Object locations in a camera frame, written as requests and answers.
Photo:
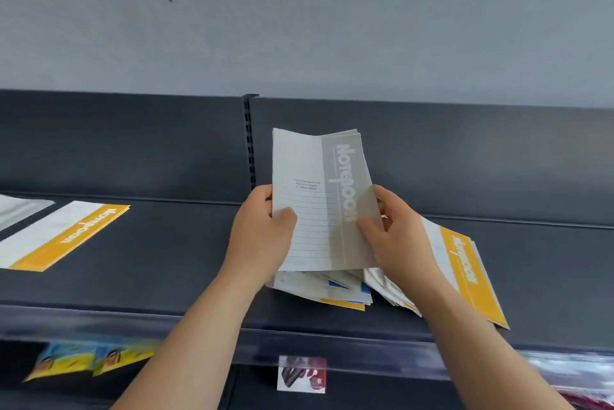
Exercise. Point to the person's left hand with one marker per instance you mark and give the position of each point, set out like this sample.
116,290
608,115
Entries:
256,242

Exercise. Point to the person's right hand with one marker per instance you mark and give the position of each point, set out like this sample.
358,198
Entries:
407,251

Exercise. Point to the small grey notebook stack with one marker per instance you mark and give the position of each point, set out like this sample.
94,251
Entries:
307,213
19,210

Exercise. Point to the pile of white notebooks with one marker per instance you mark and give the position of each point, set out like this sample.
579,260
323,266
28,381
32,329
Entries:
475,280

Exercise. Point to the small orange notebook stack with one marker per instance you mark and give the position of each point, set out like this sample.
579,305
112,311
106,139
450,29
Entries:
57,237

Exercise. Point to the person's left forearm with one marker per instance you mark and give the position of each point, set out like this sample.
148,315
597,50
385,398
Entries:
192,352

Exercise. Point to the slotted dark metal upright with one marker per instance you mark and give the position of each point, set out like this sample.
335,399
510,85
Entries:
249,146

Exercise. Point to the dark grey back panel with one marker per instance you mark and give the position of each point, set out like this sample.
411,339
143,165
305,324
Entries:
120,146
479,160

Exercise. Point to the yellow blue snack packet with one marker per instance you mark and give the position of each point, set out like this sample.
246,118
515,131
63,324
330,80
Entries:
60,362
124,357

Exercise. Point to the red green snack packet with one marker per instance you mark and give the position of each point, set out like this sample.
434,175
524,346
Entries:
587,400

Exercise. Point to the clear plastic price rail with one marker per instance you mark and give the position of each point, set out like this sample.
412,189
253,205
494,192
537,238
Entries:
360,352
96,321

